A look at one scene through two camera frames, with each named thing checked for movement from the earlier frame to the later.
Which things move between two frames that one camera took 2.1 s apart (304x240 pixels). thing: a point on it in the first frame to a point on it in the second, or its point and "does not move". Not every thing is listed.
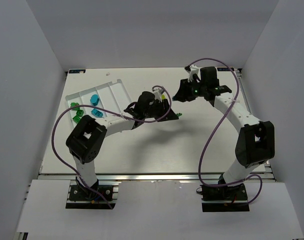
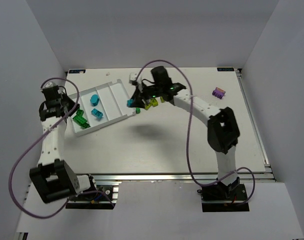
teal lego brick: [97, 112] does not move
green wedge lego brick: [80, 112] does not move
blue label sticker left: [76, 71] does not move
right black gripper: [185, 90] to [139, 94]
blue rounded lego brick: [94, 99] does not move
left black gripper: [163, 110] to [69, 106]
